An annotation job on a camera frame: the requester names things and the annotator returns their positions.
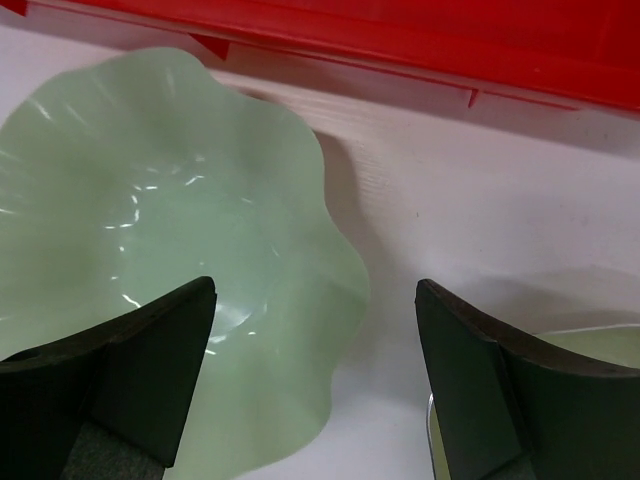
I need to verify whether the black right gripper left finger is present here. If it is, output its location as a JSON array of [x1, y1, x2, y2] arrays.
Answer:
[[1, 276, 216, 479]]

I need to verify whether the green scalloped bowl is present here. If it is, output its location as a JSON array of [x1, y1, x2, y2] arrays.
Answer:
[[1, 48, 369, 479]]

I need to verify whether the red plastic bin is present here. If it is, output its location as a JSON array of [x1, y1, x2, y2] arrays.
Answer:
[[0, 0, 640, 120]]

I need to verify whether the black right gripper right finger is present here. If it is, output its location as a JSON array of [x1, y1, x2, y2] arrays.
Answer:
[[415, 280, 639, 479]]

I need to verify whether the green square panda plate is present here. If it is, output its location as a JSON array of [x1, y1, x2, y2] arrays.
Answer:
[[426, 324, 639, 480]]

